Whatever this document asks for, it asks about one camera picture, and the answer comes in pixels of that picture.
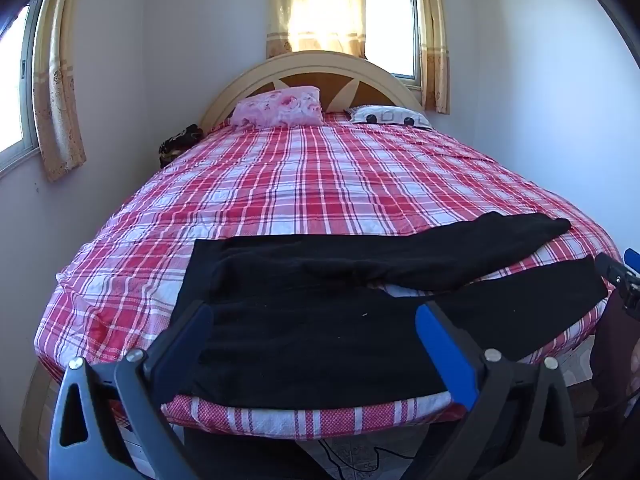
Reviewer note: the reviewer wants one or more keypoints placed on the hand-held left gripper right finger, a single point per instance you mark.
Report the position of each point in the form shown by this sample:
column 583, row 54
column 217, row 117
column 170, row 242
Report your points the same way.
column 445, row 355

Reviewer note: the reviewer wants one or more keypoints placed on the beige sunlit curtain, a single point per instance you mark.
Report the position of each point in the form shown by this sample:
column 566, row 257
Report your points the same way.
column 315, row 10

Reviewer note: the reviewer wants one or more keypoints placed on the white patterned pillow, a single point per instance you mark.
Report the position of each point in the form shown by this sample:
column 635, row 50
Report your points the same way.
column 390, row 116

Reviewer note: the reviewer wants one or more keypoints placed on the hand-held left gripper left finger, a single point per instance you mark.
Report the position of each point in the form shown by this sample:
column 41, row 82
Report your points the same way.
column 192, row 331

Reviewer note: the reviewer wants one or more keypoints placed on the black pants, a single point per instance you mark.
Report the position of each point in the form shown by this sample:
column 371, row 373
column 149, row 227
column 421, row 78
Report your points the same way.
column 325, row 335

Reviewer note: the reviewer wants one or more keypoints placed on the dark cloth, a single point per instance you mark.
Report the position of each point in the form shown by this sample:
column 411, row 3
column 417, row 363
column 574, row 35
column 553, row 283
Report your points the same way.
column 177, row 146

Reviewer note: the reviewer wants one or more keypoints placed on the beige wooden bed frame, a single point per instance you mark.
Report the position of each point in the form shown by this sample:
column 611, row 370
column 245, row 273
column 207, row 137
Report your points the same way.
column 37, row 410

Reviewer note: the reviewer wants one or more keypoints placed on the beige wooden headboard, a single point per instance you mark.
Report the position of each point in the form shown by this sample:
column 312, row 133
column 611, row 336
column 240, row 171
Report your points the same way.
column 300, row 62

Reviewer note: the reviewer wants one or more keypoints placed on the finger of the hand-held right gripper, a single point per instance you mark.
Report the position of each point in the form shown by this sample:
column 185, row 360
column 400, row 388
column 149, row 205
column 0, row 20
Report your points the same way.
column 633, row 256
column 612, row 267

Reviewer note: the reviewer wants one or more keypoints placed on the red plaid bed sheet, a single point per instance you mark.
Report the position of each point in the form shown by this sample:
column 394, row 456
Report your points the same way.
column 310, row 180

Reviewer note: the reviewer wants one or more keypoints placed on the side window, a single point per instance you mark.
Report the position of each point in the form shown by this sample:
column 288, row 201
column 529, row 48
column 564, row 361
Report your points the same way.
column 12, row 90

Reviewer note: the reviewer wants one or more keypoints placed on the person's dark maroon clothing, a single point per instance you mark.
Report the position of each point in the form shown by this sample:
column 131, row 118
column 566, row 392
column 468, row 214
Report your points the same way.
column 615, row 360

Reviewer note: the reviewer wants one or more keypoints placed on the beige side window curtain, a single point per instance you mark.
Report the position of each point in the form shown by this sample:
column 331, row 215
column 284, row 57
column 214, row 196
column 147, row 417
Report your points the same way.
column 56, row 110

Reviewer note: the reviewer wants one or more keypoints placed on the window behind headboard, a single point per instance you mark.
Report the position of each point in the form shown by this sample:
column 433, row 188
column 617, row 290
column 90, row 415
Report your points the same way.
column 392, row 30

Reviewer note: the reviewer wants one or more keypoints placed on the pink floral pillow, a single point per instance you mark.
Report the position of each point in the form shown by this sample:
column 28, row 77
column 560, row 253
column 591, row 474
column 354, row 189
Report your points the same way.
column 277, row 106

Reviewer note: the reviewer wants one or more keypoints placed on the beige narrow curtain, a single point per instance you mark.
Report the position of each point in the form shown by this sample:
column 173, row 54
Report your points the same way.
column 434, row 50

